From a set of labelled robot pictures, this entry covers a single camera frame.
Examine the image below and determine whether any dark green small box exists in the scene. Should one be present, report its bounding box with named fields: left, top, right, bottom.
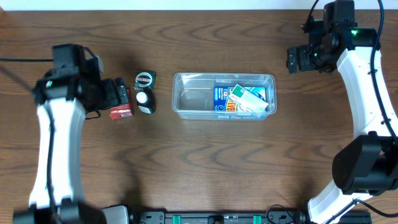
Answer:
left=134, top=70, right=157, bottom=91

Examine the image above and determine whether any red medicine box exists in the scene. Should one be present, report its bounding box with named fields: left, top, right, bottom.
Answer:
left=109, top=87, right=134, bottom=121

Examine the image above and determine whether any clear plastic container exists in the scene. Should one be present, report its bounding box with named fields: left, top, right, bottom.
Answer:
left=172, top=73, right=277, bottom=121

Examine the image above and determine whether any white green medicine box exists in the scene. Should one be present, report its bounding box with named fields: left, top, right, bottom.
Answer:
left=229, top=85, right=269, bottom=113

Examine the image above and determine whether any blue cooling patch box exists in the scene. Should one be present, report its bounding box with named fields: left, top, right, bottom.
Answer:
left=214, top=86, right=266, bottom=113

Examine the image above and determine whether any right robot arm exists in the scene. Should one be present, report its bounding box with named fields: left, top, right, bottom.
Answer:
left=286, top=1, right=397, bottom=223

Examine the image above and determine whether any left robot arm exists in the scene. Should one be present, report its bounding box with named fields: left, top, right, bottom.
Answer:
left=12, top=44, right=131, bottom=223

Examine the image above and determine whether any dark bottle white cap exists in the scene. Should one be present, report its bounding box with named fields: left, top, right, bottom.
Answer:
left=136, top=90, right=155, bottom=114

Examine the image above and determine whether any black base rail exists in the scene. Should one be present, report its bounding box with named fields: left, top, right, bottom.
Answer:
left=130, top=208, right=373, bottom=224

